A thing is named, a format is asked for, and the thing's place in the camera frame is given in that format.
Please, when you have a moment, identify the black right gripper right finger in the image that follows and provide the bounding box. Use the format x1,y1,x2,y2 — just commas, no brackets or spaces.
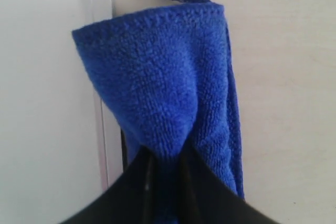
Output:
177,147,277,224

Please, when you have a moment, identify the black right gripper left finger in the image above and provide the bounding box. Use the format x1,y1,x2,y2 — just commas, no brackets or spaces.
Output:
56,146,169,224

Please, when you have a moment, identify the blue microfiber cloth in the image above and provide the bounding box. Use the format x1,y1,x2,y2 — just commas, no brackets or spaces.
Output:
70,0,247,224

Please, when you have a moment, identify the white board with aluminium frame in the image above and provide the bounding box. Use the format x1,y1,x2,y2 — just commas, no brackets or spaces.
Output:
1,0,122,223

